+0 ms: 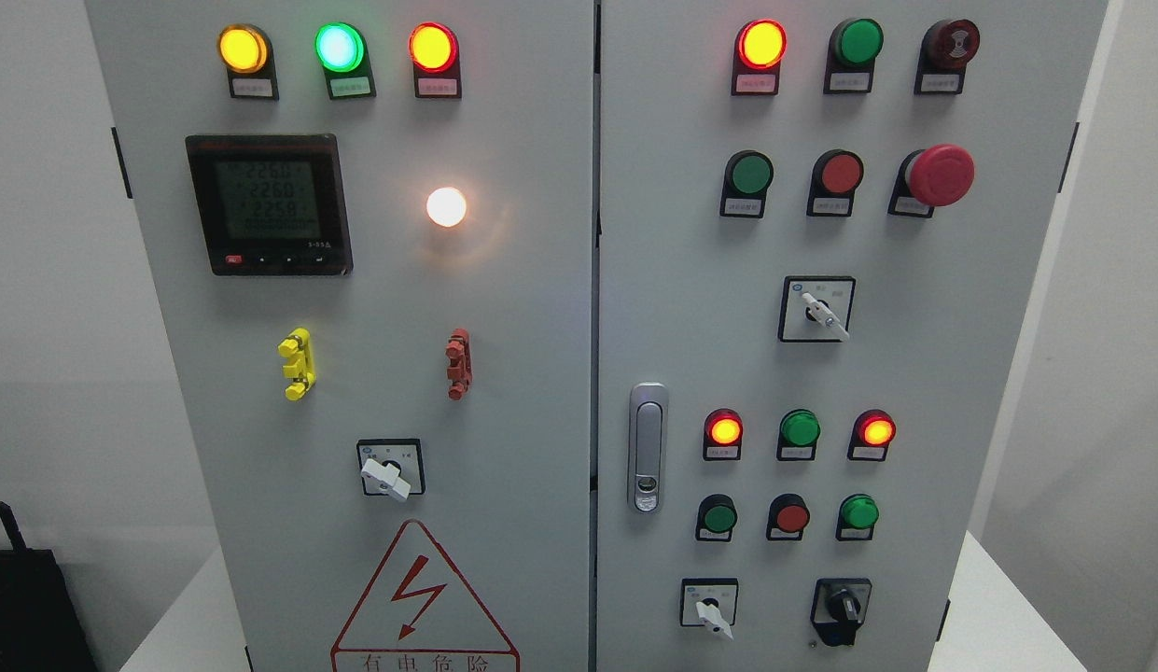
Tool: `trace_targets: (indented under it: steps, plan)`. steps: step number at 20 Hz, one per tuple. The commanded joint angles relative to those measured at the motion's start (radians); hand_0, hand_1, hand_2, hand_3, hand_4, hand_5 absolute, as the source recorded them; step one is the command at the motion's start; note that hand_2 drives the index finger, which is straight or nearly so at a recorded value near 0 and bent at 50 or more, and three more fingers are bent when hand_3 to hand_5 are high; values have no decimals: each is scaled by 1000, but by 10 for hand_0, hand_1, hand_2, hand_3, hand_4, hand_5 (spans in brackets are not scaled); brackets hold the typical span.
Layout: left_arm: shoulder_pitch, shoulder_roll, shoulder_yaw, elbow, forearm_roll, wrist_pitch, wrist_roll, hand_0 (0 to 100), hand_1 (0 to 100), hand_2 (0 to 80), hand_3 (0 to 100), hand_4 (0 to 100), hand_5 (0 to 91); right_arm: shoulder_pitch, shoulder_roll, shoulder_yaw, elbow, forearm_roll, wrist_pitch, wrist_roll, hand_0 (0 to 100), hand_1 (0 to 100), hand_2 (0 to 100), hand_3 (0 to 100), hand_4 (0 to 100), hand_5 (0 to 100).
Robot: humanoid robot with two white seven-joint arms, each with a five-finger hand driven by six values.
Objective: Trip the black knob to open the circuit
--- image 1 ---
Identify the red push button lower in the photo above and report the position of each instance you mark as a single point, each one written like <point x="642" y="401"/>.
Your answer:
<point x="788" y="517"/>

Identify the red terminal connector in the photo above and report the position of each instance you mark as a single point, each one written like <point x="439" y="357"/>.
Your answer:
<point x="459" y="366"/>

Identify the white selector switch upper right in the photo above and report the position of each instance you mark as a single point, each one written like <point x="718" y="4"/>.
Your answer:
<point x="816" y="308"/>

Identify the green push button upper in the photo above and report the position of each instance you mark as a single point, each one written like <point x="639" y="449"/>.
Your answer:
<point x="747" y="176"/>

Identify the dark red buzzer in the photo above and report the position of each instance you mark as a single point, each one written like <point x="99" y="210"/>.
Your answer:
<point x="947" y="48"/>

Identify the black digital power meter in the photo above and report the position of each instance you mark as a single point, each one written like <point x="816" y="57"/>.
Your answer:
<point x="272" y="204"/>

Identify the red indicator light right top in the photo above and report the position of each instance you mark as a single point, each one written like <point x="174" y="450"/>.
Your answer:
<point x="757" y="57"/>

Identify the black knob selector switch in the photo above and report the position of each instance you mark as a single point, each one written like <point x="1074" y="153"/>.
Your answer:
<point x="839" y="609"/>

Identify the green push button lower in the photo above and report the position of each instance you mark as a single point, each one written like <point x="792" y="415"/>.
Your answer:
<point x="716" y="518"/>

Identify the green indicator light right top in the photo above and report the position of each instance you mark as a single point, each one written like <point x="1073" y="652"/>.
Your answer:
<point x="853" y="47"/>

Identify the red emergency stop mushroom button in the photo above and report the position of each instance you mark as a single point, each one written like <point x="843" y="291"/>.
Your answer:
<point x="929" y="178"/>

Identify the black device with antenna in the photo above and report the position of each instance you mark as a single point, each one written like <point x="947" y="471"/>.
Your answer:
<point x="39" y="629"/>

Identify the white glowing indicator lamp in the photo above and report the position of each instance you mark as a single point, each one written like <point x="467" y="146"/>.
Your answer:
<point x="446" y="206"/>

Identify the red push button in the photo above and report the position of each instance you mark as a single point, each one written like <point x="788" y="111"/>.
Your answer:
<point x="788" y="517"/>
<point x="836" y="176"/>

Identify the white selector switch bottom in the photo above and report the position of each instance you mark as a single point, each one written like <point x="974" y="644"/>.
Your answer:
<point x="709" y="603"/>

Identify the red indicator light left door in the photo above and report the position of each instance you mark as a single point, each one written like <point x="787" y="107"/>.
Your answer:
<point x="436" y="64"/>

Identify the red push button upper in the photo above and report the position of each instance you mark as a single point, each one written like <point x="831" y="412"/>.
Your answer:
<point x="836" y="176"/>

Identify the white selector switch left door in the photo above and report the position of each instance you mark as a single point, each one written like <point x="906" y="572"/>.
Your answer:
<point x="391" y="467"/>

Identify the red indicator light lower right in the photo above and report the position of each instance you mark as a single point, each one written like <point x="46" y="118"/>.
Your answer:
<point x="872" y="434"/>

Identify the green lamp button lower right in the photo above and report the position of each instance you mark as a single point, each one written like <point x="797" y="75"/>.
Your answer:
<point x="857" y="517"/>

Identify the green indicator light lower middle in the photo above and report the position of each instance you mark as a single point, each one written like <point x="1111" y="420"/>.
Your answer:
<point x="797" y="436"/>

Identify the red lightning warning sticker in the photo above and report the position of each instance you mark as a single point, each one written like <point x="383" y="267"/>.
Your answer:
<point x="419" y="613"/>

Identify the yellow indicator light top left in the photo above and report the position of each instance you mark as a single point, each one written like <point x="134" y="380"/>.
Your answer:
<point x="249" y="61"/>

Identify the red indicator light lower left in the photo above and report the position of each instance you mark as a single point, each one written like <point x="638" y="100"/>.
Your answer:
<point x="723" y="436"/>

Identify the grey electrical control cabinet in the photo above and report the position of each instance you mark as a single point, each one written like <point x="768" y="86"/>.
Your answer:
<point x="590" y="141"/>

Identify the silver door lock handle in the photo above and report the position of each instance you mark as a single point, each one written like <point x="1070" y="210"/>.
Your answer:
<point x="647" y="432"/>

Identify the white selector switch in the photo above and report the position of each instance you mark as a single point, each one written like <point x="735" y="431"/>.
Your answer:
<point x="709" y="603"/>
<point x="816" y="308"/>

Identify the green push button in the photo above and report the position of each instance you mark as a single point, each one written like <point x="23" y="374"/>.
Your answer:
<point x="747" y="176"/>
<point x="716" y="518"/>

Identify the green lit indicator light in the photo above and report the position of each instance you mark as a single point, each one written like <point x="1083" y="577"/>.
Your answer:
<point x="342" y="52"/>

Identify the yellow terminal connector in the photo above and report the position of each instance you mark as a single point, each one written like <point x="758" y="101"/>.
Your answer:
<point x="297" y="350"/>

